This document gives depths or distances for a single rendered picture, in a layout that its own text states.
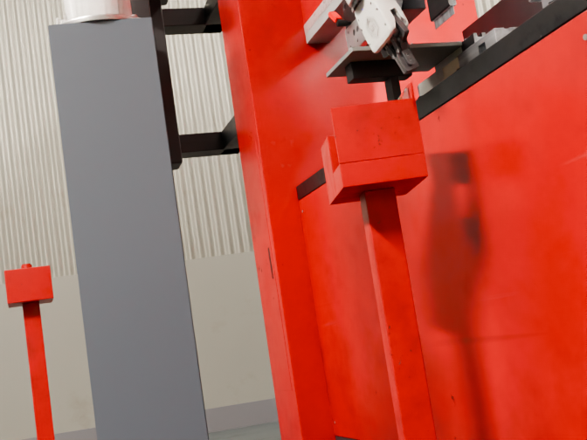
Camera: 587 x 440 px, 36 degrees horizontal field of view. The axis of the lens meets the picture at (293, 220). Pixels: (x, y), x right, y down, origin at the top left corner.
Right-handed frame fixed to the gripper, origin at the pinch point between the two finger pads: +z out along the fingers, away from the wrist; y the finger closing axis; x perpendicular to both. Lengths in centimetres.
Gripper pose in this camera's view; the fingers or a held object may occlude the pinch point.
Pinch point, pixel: (406, 62)
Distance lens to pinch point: 184.9
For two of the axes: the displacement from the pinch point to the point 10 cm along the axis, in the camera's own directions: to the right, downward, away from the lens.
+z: 4.9, 8.6, -1.3
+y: 2.9, -3.0, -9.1
